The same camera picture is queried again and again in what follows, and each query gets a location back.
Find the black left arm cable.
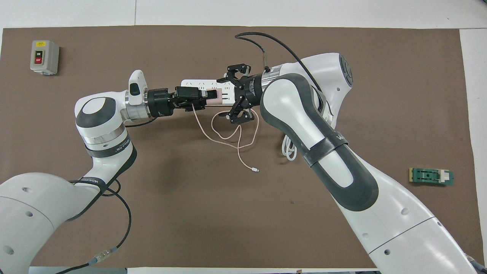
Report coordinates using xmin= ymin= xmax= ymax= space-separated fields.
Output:
xmin=55 ymin=179 xmax=132 ymax=274

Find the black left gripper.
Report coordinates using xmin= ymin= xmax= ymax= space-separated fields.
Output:
xmin=146 ymin=87 xmax=208 ymax=118

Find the grey on-off switch box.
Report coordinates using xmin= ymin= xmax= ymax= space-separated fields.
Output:
xmin=30 ymin=40 xmax=60 ymax=75

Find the green knife switch yellow base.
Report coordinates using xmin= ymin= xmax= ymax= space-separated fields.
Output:
xmin=409 ymin=167 xmax=454 ymax=187

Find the white power cord with plug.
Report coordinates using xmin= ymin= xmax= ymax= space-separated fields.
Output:
xmin=282 ymin=135 xmax=298 ymax=161

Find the brown table mat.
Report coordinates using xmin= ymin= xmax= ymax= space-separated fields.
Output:
xmin=0 ymin=25 xmax=484 ymax=269

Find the white power strip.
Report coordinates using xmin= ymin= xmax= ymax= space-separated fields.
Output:
xmin=180 ymin=79 xmax=238 ymax=105

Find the pink charging cable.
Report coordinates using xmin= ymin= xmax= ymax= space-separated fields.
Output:
xmin=192 ymin=105 xmax=260 ymax=172

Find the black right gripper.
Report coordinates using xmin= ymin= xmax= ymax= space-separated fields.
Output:
xmin=205 ymin=64 xmax=267 ymax=124

